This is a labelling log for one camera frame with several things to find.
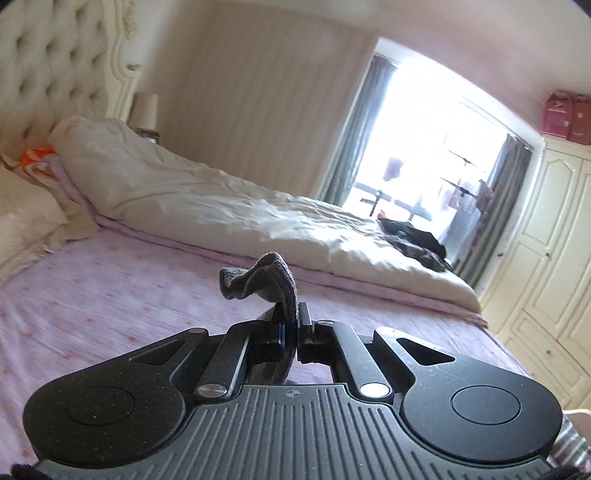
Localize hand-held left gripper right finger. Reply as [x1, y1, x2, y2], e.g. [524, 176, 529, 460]
[297, 302, 462, 400]

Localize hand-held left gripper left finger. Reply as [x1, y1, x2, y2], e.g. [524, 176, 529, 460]
[130, 304, 288, 400]

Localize grey sock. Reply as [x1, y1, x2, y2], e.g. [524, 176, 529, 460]
[219, 252, 299, 385]

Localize pile of dark clothes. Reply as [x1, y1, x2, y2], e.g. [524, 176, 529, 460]
[376, 217, 455, 273]

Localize clothes drying rack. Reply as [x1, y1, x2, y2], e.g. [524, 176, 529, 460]
[438, 148, 491, 217]

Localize lilac blanket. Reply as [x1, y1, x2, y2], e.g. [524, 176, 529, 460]
[28, 154, 490, 329]

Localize white duvet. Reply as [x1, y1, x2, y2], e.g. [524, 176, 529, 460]
[48, 115, 483, 315]

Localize bed with pink sheet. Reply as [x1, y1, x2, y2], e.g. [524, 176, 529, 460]
[0, 217, 532, 467]

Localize grey curtain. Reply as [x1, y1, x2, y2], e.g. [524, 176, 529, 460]
[455, 134, 534, 291]
[318, 53, 398, 208]

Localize bright window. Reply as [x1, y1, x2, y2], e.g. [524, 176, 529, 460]
[344, 39, 541, 241]

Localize cream wardrobe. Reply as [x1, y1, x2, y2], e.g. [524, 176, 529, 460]
[480, 138, 591, 411]

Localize cream bedside lamp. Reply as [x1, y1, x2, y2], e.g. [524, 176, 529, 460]
[128, 92, 159, 132]

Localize cream pillow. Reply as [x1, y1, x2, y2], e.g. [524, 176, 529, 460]
[0, 161, 100, 273]

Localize grey striped cloth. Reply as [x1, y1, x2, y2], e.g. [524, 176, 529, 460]
[550, 427, 591, 472]

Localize orange and white cloth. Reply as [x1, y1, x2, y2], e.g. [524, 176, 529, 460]
[20, 146, 58, 169]

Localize pink storage box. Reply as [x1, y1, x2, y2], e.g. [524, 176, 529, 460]
[540, 91, 574, 138]
[569, 95, 591, 146]

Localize cream tufted headboard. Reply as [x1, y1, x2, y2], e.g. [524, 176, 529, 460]
[0, 0, 141, 158]

